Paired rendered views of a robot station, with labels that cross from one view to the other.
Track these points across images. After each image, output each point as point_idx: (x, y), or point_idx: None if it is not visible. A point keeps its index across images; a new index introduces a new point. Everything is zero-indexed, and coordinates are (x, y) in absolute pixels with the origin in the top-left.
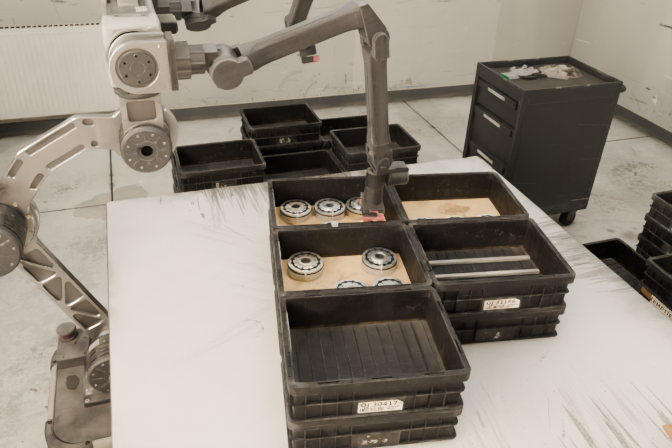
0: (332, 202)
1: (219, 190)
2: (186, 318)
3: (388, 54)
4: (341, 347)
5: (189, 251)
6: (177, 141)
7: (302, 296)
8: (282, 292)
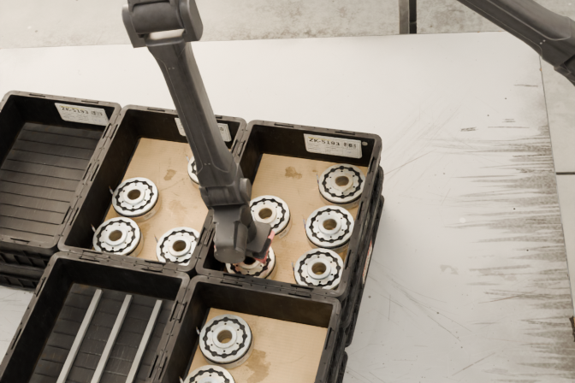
0: (334, 229)
1: (543, 156)
2: (252, 97)
3: (132, 43)
4: (76, 175)
5: (380, 108)
6: None
7: (110, 121)
8: (126, 106)
